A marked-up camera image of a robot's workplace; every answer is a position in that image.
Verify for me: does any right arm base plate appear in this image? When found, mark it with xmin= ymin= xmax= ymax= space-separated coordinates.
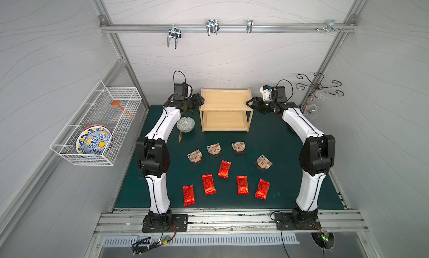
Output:
xmin=270 ymin=208 xmax=322 ymax=231

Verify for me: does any metal double hook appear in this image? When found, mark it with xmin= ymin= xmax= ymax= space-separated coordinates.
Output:
xmin=167 ymin=26 xmax=182 ymax=49

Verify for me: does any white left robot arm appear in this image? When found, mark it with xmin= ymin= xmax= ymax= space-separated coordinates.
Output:
xmin=135 ymin=93 xmax=204 ymax=220

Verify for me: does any clear wine glass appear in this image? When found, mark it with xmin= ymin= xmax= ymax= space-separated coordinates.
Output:
xmin=303 ymin=90 xmax=330 ymax=116

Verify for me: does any metal corner hook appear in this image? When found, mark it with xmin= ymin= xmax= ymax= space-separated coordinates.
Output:
xmin=315 ymin=20 xmax=345 ymax=34

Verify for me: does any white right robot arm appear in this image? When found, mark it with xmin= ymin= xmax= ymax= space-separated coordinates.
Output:
xmin=246 ymin=97 xmax=336 ymax=213

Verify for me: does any aluminium top rail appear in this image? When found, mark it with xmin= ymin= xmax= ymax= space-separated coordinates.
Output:
xmin=101 ymin=22 xmax=358 ymax=35

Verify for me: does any metal scroll cup stand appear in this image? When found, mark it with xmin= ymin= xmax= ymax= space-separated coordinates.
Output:
xmin=296 ymin=72 xmax=345 ymax=113

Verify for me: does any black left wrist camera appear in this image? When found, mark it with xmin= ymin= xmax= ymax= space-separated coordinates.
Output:
xmin=174 ymin=83 xmax=192 ymax=97

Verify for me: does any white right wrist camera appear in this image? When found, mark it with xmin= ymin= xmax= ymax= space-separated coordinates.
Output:
xmin=260 ymin=84 xmax=271 ymax=101

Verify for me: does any red tea bag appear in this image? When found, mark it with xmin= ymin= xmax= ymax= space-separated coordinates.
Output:
xmin=236 ymin=175 xmax=249 ymax=195
xmin=218 ymin=160 xmax=231 ymax=179
xmin=202 ymin=174 xmax=216 ymax=195
xmin=182 ymin=185 xmax=196 ymax=207
xmin=255 ymin=179 xmax=270 ymax=200

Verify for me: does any small metal hook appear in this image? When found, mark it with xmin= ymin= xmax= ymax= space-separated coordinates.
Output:
xmin=246 ymin=20 xmax=253 ymax=34

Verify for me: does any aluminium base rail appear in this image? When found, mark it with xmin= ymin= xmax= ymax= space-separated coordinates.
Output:
xmin=93 ymin=208 xmax=369 ymax=236

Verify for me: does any green table mat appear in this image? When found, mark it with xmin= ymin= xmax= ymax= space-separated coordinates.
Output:
xmin=114 ymin=104 xmax=345 ymax=211

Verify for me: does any orange plastic spatula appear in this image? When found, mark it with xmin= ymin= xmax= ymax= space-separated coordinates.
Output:
xmin=111 ymin=100 xmax=135 ymax=119

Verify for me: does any white wire basket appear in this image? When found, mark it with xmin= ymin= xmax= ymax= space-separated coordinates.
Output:
xmin=50 ymin=81 xmax=142 ymax=166

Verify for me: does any patterned ceramic bowl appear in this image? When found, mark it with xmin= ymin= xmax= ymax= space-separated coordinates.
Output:
xmin=176 ymin=117 xmax=195 ymax=133

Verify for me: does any brown tea bag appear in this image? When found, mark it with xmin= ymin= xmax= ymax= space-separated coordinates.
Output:
xmin=254 ymin=155 xmax=273 ymax=172
xmin=187 ymin=150 xmax=204 ymax=166
xmin=231 ymin=142 xmax=247 ymax=156
xmin=207 ymin=143 xmax=223 ymax=158

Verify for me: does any blue yellow patterned plate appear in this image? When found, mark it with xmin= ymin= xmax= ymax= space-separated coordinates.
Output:
xmin=76 ymin=125 xmax=112 ymax=155

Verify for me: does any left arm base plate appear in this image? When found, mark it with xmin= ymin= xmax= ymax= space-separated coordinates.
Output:
xmin=141 ymin=210 xmax=189 ymax=233

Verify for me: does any metal loop hook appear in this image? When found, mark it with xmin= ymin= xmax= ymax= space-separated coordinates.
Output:
xmin=205 ymin=20 xmax=220 ymax=36

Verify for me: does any wooden two-tier shelf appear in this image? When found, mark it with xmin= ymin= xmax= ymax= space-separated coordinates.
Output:
xmin=200 ymin=89 xmax=254 ymax=132

